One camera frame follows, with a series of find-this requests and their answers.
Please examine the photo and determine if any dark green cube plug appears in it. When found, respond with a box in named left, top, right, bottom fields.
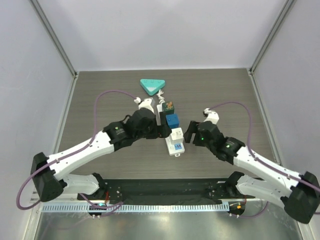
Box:
left=162, top=101, right=175, bottom=115

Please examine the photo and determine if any teal triangular socket adapter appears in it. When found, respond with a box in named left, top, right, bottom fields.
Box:
left=139, top=79, right=166, bottom=96

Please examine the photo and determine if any white power strip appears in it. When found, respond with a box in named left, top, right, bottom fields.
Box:
left=156, top=104, right=185, bottom=157

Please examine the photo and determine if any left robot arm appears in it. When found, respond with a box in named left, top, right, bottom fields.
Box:
left=30, top=108, right=172, bottom=202

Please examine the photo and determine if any aluminium frame post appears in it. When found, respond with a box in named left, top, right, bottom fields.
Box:
left=29, top=0, right=77, bottom=78
left=247, top=0, right=296, bottom=76

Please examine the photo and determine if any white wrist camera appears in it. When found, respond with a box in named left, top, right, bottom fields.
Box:
left=203, top=108, right=220, bottom=125
left=133, top=97, right=155, bottom=113

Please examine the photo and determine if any white slotted cable duct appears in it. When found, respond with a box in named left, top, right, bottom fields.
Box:
left=42, top=202, right=230, bottom=213

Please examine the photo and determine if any white cube plug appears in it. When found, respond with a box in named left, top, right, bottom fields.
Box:
left=169, top=127, right=184, bottom=145

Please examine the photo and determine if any blue cube plug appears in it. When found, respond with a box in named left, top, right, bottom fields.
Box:
left=165, top=113, right=180, bottom=129

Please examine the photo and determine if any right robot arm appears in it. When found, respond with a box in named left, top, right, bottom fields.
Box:
left=183, top=121, right=320, bottom=224

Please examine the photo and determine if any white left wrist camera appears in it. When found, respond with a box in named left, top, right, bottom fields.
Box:
left=133, top=97, right=155, bottom=113

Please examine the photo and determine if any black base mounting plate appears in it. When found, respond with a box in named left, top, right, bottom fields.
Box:
left=85, top=178, right=246, bottom=206

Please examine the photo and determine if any left aluminium frame post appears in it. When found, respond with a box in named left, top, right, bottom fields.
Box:
left=29, top=0, right=77, bottom=78

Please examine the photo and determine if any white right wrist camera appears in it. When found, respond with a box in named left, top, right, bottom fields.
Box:
left=203, top=108, right=220, bottom=125

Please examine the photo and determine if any white coiled power cord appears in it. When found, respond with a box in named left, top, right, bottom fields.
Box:
left=156, top=89, right=166, bottom=105

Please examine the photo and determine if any right aluminium frame post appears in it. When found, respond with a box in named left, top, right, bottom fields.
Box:
left=247, top=0, right=296, bottom=76

